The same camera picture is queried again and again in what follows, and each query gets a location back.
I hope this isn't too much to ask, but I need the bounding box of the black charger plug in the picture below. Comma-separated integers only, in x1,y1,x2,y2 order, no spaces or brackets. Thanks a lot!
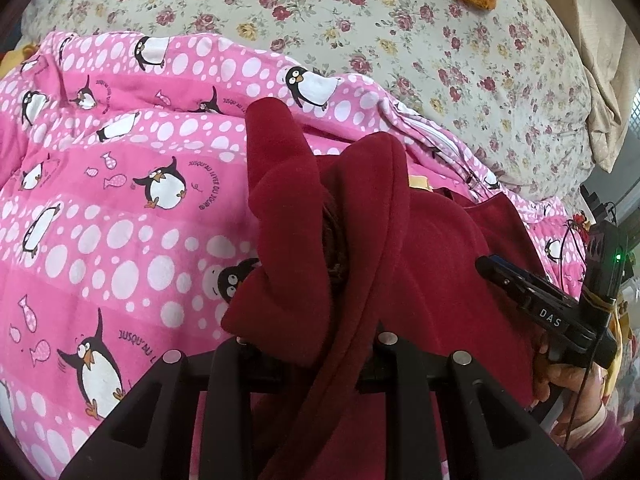
580,185,619,227

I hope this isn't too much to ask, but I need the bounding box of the beige crumpled cloth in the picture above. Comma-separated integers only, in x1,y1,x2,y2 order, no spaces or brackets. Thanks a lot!
570,0,640,173

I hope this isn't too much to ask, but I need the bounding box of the red and yellow blanket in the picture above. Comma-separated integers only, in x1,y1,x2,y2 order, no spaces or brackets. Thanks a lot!
607,287,640,398

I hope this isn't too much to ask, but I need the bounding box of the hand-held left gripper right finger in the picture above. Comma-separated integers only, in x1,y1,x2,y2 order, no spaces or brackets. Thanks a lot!
357,331,586,480

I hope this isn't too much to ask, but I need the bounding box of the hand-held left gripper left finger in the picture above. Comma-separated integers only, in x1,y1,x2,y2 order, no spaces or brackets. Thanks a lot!
60,337,282,480

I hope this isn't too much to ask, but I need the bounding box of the floral bed sheet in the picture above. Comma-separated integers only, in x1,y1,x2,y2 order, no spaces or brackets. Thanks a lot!
20,0,596,201

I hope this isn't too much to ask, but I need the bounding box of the person's right forearm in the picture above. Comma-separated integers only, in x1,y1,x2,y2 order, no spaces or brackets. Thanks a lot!
525,380,640,480

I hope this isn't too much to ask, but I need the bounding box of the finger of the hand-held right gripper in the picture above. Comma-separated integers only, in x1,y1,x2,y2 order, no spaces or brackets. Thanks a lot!
475,255,557,312

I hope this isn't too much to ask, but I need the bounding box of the dark red sweater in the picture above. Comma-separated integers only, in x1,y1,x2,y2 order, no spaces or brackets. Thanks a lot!
220,96,561,480

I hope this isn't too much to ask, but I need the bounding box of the person's right hand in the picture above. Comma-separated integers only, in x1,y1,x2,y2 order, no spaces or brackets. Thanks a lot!
530,330,608,407

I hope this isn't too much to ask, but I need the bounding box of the black cable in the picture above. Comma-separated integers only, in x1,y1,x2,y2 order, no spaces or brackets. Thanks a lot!
559,210,588,283

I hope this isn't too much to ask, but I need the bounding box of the pink penguin print blanket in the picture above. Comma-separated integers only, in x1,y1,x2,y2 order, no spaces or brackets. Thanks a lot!
0,30,601,480

